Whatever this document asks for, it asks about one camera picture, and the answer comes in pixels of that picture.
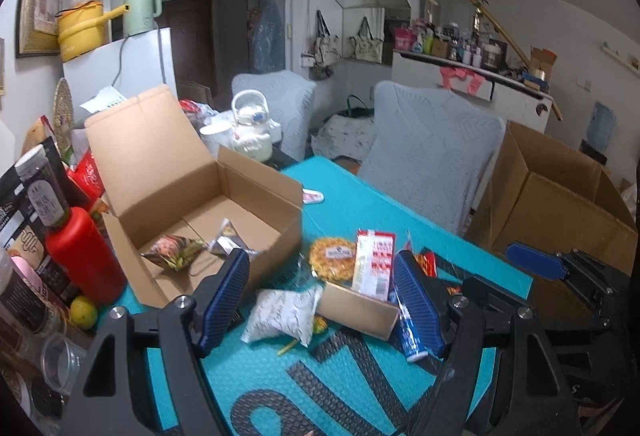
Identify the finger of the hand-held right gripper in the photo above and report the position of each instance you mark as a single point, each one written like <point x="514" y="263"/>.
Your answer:
<point x="492" y="293"/>
<point x="535" y="261"/>

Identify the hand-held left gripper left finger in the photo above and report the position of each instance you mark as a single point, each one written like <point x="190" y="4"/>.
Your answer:
<point x="225" y="301"/>

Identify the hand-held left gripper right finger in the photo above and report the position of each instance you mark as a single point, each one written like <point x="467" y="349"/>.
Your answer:
<point x="420" y="306"/>

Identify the blue and white tube packet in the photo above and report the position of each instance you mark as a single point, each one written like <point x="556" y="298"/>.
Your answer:
<point x="412" y="341"/>

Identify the red and yellow snack packet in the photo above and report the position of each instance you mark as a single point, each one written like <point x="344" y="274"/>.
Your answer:
<point x="427" y="263"/>

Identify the white snack packet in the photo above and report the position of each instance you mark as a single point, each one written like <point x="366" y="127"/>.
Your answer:
<point x="280" y="316"/>

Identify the long red and white packet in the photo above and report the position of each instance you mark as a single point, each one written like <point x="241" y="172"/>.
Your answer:
<point x="372" y="266"/>

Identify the small brown carton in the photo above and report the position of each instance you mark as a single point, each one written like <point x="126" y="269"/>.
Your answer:
<point x="355" y="311"/>

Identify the yellow lollipop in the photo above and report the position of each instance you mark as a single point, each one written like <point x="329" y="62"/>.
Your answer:
<point x="320" y="327"/>

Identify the small cardboard box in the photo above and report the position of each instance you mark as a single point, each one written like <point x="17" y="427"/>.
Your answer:
<point x="150" y="156"/>

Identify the large cardboard box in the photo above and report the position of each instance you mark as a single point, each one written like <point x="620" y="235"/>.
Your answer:
<point x="545" y="206"/>

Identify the silver triangular snack packet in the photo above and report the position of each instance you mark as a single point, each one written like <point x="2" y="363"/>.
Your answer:
<point x="227" y="236"/>

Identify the green triangular snack packet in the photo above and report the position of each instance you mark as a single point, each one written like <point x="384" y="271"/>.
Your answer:
<point x="172" y="253"/>

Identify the round waffle in clear wrapper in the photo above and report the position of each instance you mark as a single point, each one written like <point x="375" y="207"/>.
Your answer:
<point x="332" y="261"/>

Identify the flat red and white packet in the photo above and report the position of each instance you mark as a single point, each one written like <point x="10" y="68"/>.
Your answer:
<point x="312" y="197"/>

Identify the yellow lemon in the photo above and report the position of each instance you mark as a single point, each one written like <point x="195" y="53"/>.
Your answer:
<point x="82" y="312"/>

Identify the red bottle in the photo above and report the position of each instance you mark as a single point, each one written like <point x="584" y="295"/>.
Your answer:
<point x="85" y="256"/>

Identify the grey covered chair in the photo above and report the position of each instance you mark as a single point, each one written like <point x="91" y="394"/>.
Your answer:
<point x="430" y="156"/>
<point x="280" y="111"/>

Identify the white mug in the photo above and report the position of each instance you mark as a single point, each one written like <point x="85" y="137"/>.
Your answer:
<point x="217" y="138"/>

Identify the white counter cabinet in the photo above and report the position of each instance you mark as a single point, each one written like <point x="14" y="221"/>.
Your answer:
<point x="500" y="91"/>

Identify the clear glass jar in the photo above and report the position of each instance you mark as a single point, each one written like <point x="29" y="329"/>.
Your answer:
<point x="60" y="363"/>

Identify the red bag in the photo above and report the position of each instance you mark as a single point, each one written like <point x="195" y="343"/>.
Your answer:
<point x="90" y="176"/>

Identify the floral cushion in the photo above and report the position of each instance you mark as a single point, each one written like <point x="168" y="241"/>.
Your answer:
<point x="342" y="138"/>

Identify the dark jar with label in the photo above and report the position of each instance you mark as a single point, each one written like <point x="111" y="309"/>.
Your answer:
<point x="42" y="196"/>

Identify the black packaging bag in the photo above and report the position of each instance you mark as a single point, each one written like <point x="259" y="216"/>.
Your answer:
<point x="20" y="236"/>

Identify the row of bottles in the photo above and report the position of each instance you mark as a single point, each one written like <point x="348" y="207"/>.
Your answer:
<point x="465" y="46"/>

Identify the bamboo pole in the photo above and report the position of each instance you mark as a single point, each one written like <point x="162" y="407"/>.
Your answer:
<point x="500" y="28"/>

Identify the white paper sheet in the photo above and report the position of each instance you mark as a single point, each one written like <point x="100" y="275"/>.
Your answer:
<point x="102" y="98"/>

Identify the round woven trivet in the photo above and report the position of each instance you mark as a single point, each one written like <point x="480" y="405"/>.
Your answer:
<point x="65" y="108"/>

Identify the white fridge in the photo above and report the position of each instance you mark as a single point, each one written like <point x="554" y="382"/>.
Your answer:
<point x="135" y="66"/>

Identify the brown door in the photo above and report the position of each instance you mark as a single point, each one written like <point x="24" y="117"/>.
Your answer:
<point x="190" y="41"/>

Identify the beige tote bag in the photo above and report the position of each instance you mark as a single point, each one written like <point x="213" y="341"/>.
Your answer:
<point x="366" y="43"/>
<point x="324" y="46"/>

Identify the blue patterned hanging cover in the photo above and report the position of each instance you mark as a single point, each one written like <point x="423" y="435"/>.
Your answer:
<point x="267" y="31"/>

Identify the pale green electric kettle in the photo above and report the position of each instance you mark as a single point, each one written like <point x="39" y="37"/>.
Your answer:
<point x="142" y="8"/>

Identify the yellow pot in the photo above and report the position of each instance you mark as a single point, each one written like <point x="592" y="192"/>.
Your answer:
<point x="82" y="31"/>

